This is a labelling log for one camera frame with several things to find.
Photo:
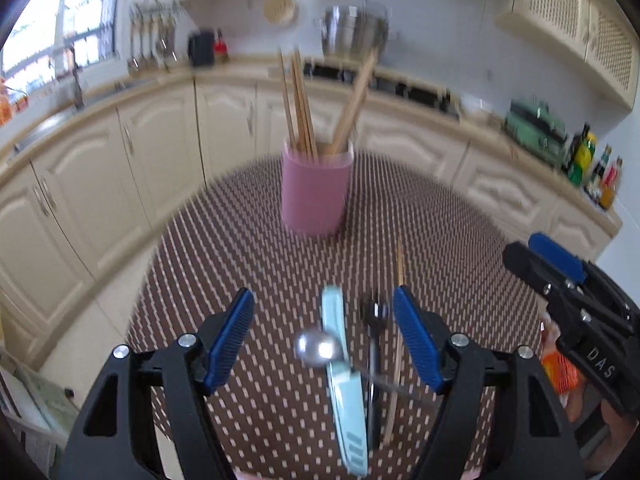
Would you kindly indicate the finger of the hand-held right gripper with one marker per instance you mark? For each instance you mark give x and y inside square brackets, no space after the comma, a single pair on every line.
[555,256]
[525,265]

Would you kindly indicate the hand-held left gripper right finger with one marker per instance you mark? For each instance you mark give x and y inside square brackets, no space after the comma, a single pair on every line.
[415,340]

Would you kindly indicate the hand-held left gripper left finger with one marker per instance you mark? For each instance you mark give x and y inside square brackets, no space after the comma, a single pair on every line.
[230,335]

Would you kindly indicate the stainless steel spoon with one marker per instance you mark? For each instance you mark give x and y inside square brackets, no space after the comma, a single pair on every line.
[315,347]

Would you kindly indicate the light blue knife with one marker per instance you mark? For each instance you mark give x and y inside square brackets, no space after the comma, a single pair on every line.
[345,400]

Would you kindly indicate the pink utensil cup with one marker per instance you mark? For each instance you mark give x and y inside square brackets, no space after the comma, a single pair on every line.
[315,195]

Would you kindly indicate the bunch of wooden chopsticks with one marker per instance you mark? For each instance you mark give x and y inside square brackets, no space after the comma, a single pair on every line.
[303,110]

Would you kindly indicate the light bamboo chopstick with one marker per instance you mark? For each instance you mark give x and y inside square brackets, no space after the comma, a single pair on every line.
[287,105]

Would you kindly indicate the person's right hand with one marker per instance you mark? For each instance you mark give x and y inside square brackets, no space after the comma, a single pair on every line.
[622,435]

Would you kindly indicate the orange plastic bag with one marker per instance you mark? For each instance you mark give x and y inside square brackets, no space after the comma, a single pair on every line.
[560,372]

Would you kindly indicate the orange sauce bottle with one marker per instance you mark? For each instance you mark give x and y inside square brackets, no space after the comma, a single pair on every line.
[611,185]

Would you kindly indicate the dark sauce bottle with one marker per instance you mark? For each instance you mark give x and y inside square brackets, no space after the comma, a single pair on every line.
[598,172]

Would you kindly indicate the green and yellow bottle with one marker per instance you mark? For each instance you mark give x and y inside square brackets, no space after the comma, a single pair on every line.
[582,157]

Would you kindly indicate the green dish rack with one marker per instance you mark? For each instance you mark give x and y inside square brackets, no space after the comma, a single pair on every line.
[535,132]

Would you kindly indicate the cream kitchen base cabinets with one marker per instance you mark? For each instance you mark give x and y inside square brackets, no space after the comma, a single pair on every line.
[75,200]

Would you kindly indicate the black gas stove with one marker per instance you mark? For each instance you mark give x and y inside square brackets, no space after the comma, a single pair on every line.
[400,90]

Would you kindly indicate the stainless steel sink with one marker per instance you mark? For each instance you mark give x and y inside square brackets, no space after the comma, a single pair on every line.
[65,117]

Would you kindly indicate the red container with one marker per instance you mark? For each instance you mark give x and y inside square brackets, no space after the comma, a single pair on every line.
[221,49]

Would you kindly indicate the black electric kettle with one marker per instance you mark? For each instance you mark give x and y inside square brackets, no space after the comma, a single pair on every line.
[201,49]

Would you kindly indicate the stainless steel steamer pot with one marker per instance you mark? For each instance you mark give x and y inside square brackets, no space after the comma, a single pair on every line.
[355,32]

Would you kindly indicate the metal sink faucet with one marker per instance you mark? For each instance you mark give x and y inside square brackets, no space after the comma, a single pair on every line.
[77,80]

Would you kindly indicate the hanging utensil rack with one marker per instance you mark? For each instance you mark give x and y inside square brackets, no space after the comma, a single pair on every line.
[152,35]

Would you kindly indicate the orange dish soap bottle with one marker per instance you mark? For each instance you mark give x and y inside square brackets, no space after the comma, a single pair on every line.
[5,105]

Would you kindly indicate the round bamboo trivet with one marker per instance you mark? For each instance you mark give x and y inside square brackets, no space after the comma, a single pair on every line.
[279,9]

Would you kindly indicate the barred kitchen window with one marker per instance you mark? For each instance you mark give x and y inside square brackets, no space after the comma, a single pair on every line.
[55,15]

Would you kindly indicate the cream perforated wall cabinet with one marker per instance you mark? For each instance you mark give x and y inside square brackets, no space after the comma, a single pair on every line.
[575,20]

